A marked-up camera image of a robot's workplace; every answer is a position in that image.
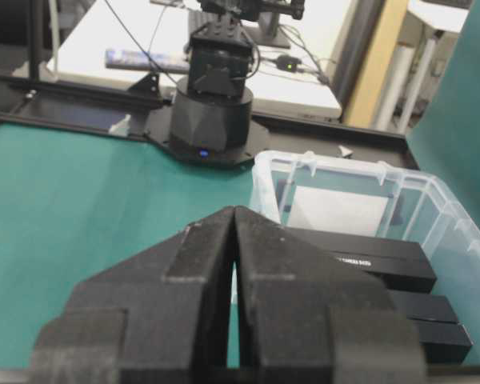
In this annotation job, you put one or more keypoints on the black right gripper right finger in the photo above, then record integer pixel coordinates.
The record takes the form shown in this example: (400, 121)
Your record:
(309, 318)

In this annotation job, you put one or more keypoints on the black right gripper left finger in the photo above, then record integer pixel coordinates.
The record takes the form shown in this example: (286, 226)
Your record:
(160, 316)

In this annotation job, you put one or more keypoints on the black realsense box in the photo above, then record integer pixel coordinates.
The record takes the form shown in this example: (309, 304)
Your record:
(399, 264)
(443, 342)
(424, 307)

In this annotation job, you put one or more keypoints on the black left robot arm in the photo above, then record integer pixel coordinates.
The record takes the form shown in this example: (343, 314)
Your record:
(212, 108)

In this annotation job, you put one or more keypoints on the clear plastic storage case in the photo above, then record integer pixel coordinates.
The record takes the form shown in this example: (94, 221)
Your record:
(375, 199)

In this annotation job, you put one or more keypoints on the blue white striped box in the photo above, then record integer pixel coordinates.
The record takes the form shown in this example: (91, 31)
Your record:
(136, 60)

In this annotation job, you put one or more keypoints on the black adapter with green light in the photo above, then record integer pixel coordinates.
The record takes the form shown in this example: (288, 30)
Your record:
(287, 63)

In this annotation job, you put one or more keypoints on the white background desk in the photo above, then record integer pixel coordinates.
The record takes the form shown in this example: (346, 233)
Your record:
(118, 42)

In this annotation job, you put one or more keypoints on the black monitor stand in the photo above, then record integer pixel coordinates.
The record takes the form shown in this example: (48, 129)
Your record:
(267, 33)

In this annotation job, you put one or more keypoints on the black aluminium frame rail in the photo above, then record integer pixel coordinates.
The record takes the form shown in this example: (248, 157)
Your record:
(91, 110)

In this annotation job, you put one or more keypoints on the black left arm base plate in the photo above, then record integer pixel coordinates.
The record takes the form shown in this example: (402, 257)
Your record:
(157, 132)

